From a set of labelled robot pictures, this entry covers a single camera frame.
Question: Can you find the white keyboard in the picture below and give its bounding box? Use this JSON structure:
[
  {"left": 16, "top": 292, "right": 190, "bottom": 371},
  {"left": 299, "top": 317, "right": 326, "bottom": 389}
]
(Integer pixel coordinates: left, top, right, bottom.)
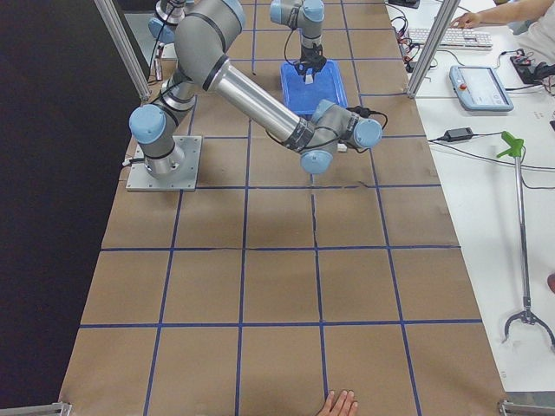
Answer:
[{"left": 408, "top": 28, "right": 493, "bottom": 50}]

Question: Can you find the blue plastic tray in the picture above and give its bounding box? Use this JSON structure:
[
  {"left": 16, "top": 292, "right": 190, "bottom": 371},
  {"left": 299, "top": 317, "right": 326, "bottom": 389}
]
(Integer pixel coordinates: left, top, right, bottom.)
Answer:
[{"left": 280, "top": 60, "right": 348, "bottom": 117}]

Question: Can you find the hand on keyboard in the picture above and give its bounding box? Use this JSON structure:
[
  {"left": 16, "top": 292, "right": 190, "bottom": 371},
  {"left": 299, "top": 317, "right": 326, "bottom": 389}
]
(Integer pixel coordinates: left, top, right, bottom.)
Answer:
[{"left": 450, "top": 12, "right": 482, "bottom": 29}]

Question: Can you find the black power adapter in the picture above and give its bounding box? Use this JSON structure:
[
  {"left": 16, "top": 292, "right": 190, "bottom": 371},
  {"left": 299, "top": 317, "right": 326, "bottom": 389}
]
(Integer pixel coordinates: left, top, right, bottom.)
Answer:
[{"left": 442, "top": 127, "right": 474, "bottom": 142}]

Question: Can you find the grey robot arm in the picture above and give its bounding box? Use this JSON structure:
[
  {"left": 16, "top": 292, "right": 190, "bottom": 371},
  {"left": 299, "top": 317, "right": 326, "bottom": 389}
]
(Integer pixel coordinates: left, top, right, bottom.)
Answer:
[
  {"left": 129, "top": 1, "right": 382, "bottom": 180},
  {"left": 148, "top": 1, "right": 327, "bottom": 77}
]

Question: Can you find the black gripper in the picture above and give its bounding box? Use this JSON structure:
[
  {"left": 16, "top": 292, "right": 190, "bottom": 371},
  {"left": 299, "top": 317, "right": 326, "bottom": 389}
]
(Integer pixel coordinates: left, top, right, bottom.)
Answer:
[{"left": 299, "top": 43, "right": 326, "bottom": 69}]

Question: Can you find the bare hand at bottom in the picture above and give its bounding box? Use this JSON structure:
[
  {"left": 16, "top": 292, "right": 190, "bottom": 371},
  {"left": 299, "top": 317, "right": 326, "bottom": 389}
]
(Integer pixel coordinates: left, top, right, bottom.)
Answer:
[{"left": 317, "top": 390, "right": 359, "bottom": 416}]

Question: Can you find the aluminium frame post right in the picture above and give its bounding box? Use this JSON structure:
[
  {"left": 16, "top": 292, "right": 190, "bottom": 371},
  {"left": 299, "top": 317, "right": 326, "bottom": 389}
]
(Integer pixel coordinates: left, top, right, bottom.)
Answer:
[{"left": 406, "top": 0, "right": 460, "bottom": 99}]

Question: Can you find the aluminium frame post left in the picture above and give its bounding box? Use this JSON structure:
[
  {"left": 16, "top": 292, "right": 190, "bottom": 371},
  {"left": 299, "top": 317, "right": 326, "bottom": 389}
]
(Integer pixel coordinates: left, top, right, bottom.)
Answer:
[{"left": 94, "top": 0, "right": 151, "bottom": 103}]

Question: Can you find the green handled grabber tool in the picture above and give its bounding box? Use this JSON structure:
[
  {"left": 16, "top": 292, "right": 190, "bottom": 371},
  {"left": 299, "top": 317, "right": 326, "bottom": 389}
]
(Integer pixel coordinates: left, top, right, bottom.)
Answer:
[{"left": 497, "top": 131, "right": 554, "bottom": 351}]

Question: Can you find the teach pendant tablet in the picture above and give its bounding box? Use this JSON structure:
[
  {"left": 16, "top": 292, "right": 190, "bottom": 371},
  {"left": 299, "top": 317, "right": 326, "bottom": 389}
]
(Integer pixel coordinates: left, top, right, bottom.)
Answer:
[{"left": 449, "top": 66, "right": 513, "bottom": 112}]

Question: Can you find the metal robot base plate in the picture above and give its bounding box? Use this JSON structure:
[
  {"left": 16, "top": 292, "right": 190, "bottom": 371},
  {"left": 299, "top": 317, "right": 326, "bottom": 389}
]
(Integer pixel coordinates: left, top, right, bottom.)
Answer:
[{"left": 126, "top": 135, "right": 203, "bottom": 192}]

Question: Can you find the aluminium frame post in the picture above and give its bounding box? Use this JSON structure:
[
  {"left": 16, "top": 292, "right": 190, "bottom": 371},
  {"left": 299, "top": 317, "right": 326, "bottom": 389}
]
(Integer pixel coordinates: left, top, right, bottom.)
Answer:
[
  {"left": 406, "top": 0, "right": 460, "bottom": 99},
  {"left": 94, "top": 0, "right": 151, "bottom": 103}
]

